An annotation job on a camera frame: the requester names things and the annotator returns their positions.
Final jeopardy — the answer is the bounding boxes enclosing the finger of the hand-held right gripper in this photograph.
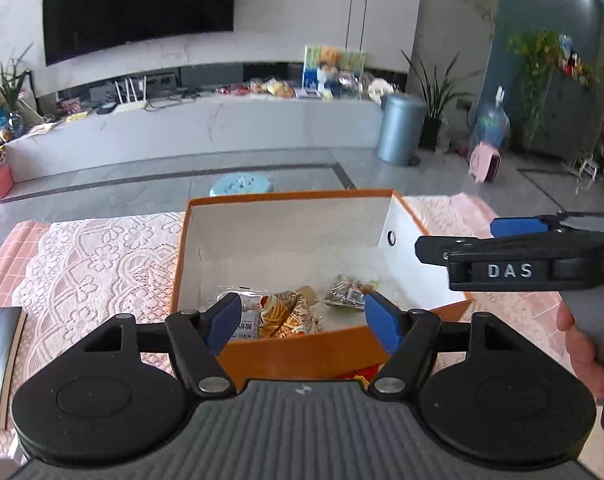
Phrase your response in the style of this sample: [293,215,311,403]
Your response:
[415,232,604,266]
[490,212,583,237]

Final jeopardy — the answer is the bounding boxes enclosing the brown teddy bear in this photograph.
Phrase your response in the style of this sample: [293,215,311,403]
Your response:
[318,47,343,72]

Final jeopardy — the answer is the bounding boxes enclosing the pile of yellow snack bags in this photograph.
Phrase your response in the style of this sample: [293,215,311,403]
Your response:
[249,77,295,98]

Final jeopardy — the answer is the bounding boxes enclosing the grey drawer cabinet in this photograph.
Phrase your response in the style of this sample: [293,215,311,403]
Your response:
[527,67,604,161]

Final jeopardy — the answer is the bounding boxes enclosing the grey pedal trash can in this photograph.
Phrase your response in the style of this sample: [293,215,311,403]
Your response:
[377,92,427,166]

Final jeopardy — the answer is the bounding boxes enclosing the red snack bag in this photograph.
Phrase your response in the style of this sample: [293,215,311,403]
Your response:
[339,366,383,389]

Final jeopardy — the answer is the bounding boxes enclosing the person's right hand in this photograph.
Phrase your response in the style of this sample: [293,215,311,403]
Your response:
[556,304,604,397]

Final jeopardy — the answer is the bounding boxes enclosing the light blue plastic stool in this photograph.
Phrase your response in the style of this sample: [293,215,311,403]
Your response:
[209,172,273,198]

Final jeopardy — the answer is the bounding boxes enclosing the white round fan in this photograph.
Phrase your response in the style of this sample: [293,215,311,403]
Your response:
[367,79,395,106]

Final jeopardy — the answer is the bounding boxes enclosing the leafy green plant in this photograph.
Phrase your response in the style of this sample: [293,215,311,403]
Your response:
[507,30,563,146]

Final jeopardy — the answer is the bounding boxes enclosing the black wall television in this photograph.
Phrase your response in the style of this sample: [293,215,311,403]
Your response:
[42,0,237,67]

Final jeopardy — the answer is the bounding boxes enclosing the white router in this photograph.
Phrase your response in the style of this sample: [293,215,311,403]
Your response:
[112,75,148,112]

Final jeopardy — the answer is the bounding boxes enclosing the small green potted plant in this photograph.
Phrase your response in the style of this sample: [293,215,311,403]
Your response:
[0,42,35,128]

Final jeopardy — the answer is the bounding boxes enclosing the clear packet dark green contents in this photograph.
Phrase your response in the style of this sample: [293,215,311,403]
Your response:
[324,274,381,312]

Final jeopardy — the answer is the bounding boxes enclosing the blue water bottle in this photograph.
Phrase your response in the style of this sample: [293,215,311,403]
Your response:
[469,87,512,153]

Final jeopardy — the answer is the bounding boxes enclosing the white marble television cabinet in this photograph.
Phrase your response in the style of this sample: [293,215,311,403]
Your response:
[4,95,385,183]

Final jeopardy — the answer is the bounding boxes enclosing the tall-leaf potted plant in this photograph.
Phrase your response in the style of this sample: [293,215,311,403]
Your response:
[401,50,470,152]

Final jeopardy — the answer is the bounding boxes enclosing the orange strip snack packet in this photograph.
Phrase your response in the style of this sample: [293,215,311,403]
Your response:
[258,286,327,338]

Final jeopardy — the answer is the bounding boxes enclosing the pink space heater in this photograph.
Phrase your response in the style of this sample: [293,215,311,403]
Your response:
[469,142,504,184]

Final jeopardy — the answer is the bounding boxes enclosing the orange cardboard box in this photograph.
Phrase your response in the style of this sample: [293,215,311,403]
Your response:
[169,189,475,393]

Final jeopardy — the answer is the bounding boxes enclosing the clear packet white label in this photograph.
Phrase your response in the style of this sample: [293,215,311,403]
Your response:
[216,285,261,342]

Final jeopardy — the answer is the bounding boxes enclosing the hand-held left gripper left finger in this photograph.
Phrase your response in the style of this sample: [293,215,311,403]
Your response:
[56,291,243,398]

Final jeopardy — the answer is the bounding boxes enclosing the green picture board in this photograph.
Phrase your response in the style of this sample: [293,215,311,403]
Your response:
[302,44,367,92]

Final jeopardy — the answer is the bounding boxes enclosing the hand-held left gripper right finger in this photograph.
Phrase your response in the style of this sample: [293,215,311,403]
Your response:
[363,291,543,395]

